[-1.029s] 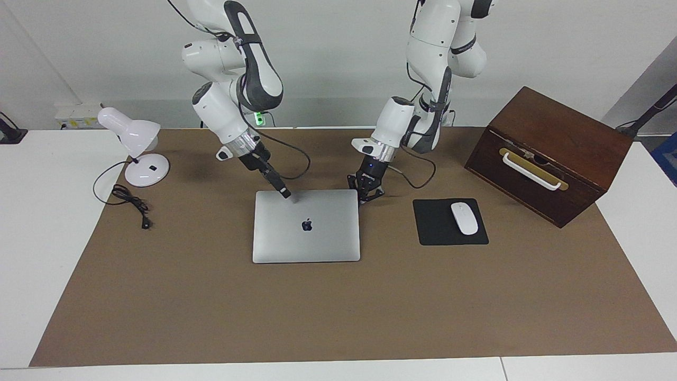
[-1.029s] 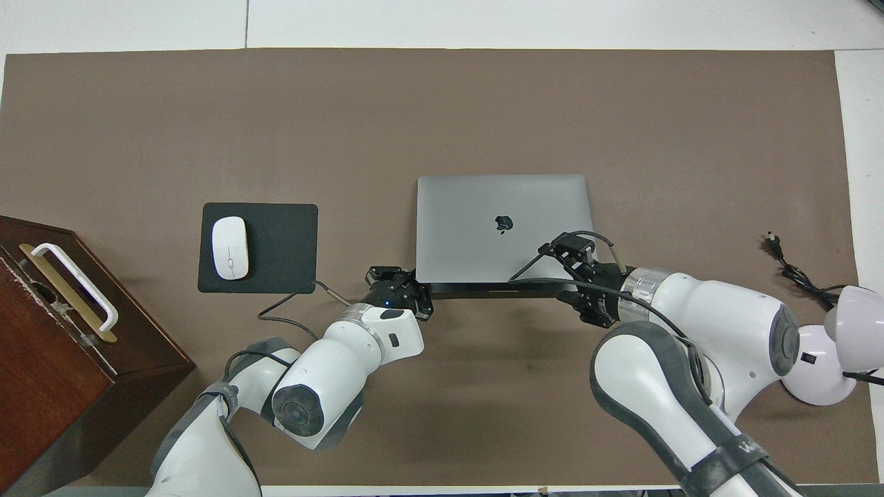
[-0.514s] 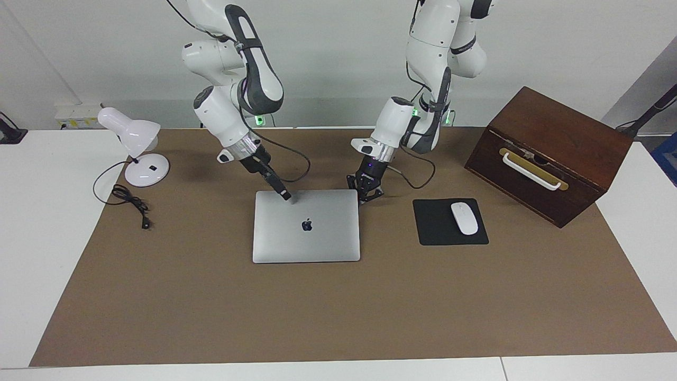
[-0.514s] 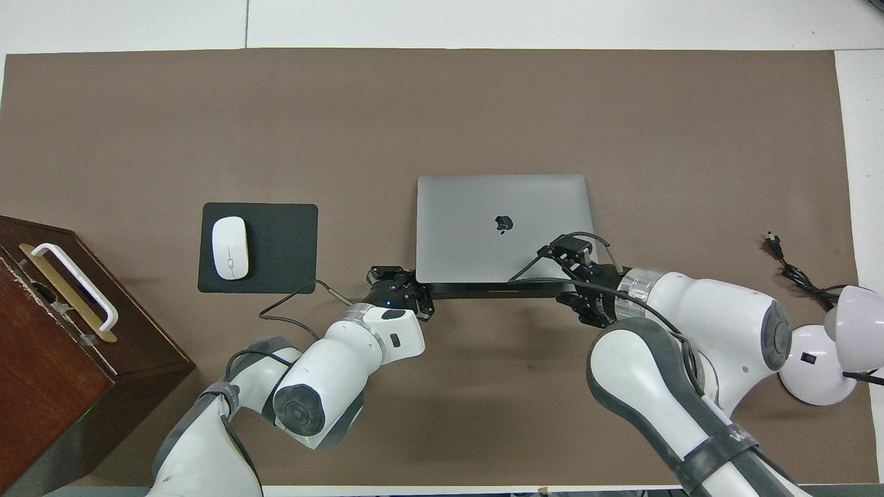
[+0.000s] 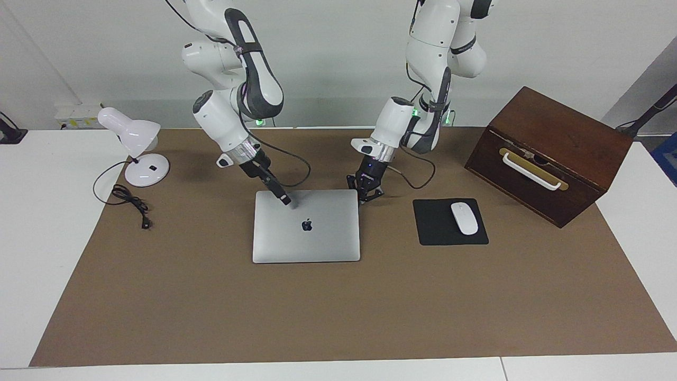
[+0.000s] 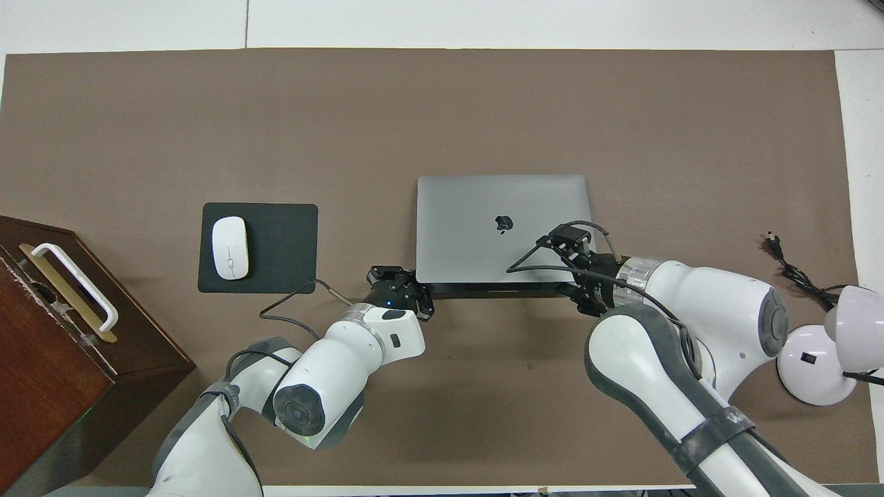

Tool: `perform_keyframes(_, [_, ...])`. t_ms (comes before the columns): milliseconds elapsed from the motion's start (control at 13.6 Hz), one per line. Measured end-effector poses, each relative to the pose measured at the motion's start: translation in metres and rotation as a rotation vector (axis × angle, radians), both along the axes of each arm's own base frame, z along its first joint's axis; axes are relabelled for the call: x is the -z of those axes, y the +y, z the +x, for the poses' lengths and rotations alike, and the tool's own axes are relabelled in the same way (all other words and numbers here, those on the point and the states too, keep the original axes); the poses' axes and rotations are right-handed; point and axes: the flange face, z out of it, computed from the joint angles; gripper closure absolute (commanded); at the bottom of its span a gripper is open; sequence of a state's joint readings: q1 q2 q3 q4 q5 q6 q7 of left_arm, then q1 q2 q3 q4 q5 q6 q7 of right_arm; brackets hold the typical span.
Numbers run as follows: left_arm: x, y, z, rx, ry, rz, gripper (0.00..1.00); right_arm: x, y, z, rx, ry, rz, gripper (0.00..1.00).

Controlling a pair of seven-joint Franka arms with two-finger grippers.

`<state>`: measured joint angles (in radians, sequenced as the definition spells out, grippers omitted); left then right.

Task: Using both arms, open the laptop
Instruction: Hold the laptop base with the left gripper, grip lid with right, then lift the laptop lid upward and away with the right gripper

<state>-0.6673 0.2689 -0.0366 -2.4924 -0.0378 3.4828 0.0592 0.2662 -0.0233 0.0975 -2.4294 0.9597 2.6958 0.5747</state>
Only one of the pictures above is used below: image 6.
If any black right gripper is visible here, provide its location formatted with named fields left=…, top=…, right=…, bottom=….
left=536, top=226, right=623, bottom=318

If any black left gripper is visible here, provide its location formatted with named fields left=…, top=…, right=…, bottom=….
left=363, top=265, right=436, bottom=323

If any grey laptop with apple logo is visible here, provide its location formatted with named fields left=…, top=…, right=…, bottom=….
left=416, top=174, right=602, bottom=299

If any black mouse pad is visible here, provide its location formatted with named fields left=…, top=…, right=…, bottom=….
left=198, top=202, right=319, bottom=295

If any white computer mouse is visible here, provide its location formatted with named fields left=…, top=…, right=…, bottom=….
left=211, top=216, right=250, bottom=281

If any large brown table mat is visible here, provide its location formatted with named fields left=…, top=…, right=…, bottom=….
left=0, top=48, right=879, bottom=487

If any white desk lamp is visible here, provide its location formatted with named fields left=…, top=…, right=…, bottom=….
left=777, top=284, right=884, bottom=407

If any dark wooden box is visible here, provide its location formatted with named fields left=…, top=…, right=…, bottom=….
left=0, top=215, right=196, bottom=495

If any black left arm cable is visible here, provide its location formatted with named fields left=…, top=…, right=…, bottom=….
left=259, top=277, right=361, bottom=342

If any black lamp power cable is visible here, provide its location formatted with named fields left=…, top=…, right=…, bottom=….
left=765, top=232, right=840, bottom=311

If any white box handle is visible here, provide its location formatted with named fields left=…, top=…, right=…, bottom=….
left=30, top=243, right=119, bottom=333

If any brass handle plate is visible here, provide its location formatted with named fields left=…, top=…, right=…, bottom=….
left=19, top=243, right=118, bottom=344

